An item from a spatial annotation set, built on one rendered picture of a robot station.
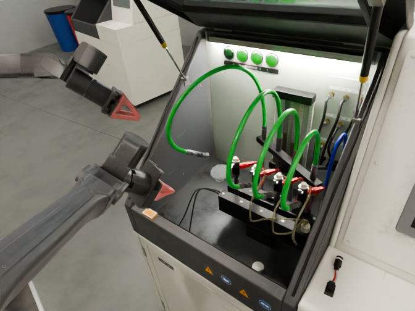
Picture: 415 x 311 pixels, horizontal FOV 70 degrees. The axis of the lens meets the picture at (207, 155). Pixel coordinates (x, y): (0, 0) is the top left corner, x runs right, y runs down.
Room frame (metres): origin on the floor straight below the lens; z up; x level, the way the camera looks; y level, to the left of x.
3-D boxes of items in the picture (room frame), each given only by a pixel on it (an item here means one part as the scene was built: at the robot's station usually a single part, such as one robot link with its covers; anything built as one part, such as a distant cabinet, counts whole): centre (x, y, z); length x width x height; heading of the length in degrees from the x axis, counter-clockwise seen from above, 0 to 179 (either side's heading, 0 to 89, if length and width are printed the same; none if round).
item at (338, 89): (0.83, -0.45, 1.20); 0.13 x 0.03 x 0.31; 49
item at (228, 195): (0.71, -0.18, 0.91); 0.34 x 0.10 x 0.15; 49
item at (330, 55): (0.99, -0.26, 1.43); 0.54 x 0.03 x 0.02; 49
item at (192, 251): (0.61, 0.06, 0.87); 0.62 x 0.04 x 0.16; 49
